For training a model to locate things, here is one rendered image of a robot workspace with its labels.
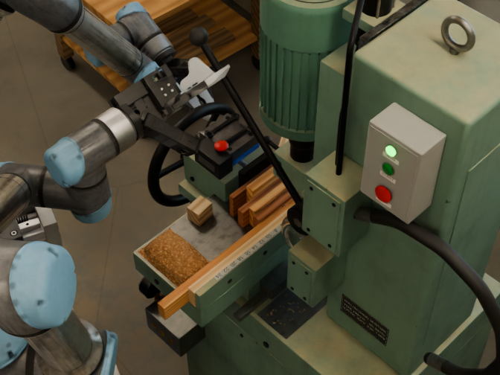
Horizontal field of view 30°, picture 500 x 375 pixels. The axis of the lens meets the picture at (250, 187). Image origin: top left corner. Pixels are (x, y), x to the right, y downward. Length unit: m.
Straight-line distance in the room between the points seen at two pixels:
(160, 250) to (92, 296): 1.11
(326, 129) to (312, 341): 0.50
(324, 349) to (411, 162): 0.67
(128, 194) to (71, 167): 1.69
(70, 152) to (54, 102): 2.05
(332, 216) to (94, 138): 0.42
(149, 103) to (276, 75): 0.23
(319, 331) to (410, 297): 0.31
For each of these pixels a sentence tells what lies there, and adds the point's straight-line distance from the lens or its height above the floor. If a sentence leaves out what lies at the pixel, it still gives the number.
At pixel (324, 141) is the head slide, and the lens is 1.68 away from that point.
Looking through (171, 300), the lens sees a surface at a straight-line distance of 1.83.
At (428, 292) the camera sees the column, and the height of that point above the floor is 1.10.
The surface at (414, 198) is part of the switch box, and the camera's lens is 1.42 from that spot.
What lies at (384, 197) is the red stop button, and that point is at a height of 1.36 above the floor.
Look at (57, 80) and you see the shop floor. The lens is 3.71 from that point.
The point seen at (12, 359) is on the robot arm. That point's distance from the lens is 1.69.
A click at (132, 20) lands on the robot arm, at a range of 2.37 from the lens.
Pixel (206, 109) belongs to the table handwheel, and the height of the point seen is 0.95.
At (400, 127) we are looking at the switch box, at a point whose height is 1.48.
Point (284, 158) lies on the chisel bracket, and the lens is 1.88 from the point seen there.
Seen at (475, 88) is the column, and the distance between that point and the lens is 1.41.
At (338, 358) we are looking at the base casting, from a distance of 1.93.
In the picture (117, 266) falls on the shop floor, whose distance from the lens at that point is 3.07.
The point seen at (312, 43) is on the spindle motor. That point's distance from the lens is 1.57.
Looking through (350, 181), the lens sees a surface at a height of 1.30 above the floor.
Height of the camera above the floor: 2.45
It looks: 49 degrees down
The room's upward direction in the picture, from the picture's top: straight up
